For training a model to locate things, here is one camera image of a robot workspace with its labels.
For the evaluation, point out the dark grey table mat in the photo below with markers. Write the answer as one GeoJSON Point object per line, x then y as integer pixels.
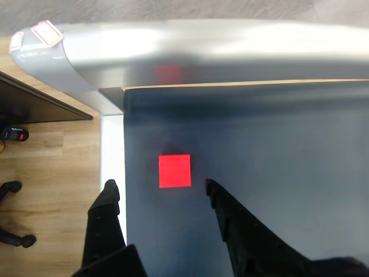
{"type": "Point", "coordinates": [288, 144]}

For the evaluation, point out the dark brown desk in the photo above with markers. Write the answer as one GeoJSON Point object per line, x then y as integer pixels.
{"type": "Point", "coordinates": [29, 104]}

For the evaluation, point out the dark bottle with pink label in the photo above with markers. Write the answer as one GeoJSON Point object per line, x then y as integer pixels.
{"type": "Point", "coordinates": [14, 135]}

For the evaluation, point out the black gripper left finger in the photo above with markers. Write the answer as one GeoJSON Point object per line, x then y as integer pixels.
{"type": "Point", "coordinates": [101, 231]}

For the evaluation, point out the small red white sticker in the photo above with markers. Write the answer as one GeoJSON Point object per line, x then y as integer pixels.
{"type": "Point", "coordinates": [15, 43]}

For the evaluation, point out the large red white sticker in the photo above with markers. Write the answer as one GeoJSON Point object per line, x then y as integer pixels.
{"type": "Point", "coordinates": [47, 33]}

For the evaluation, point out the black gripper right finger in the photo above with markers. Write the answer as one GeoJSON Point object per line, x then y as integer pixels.
{"type": "Point", "coordinates": [253, 248]}

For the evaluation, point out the black office chair base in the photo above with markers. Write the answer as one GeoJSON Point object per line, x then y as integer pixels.
{"type": "Point", "coordinates": [11, 239]}

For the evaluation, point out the silver metal table frame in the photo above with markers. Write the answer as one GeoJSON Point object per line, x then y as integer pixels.
{"type": "Point", "coordinates": [230, 43]}

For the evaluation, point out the red cube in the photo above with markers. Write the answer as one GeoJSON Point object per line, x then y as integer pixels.
{"type": "Point", "coordinates": [174, 171]}

